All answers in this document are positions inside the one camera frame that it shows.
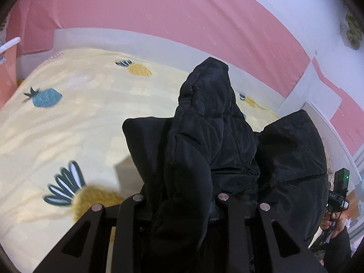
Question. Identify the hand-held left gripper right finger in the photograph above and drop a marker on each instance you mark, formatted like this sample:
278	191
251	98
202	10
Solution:
228	214

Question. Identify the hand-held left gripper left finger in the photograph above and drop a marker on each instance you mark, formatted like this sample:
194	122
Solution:
133	214

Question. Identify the black hooded puffer jacket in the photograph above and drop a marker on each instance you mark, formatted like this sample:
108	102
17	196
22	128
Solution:
216	153

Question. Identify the person's right forearm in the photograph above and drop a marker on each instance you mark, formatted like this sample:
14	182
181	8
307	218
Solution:
338	250

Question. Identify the person's right hand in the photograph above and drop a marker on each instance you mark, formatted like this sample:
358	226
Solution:
335	221

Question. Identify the white bed side board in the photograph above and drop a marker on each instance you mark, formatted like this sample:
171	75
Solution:
335	136

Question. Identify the yellow pineapple print bed sheet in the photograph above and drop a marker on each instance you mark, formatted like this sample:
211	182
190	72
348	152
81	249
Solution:
71	125

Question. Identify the white rod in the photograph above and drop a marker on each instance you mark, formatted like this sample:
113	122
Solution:
10	45

